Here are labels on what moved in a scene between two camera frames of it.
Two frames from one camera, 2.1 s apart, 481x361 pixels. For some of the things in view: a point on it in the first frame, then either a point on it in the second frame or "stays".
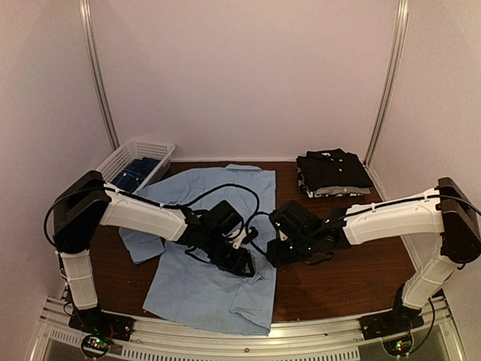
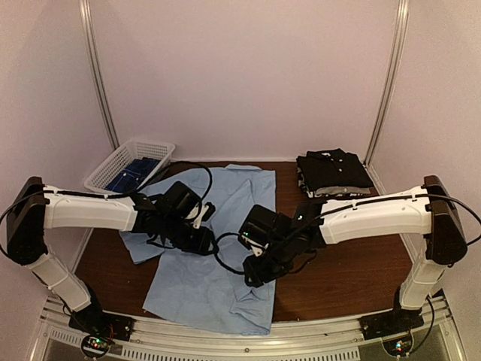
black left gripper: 236,266 to 200,246
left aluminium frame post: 85,10 stays
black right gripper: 278,258 to 258,274
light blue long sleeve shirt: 190,289 stays
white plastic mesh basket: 138,165 stays
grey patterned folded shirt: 334,191 stays
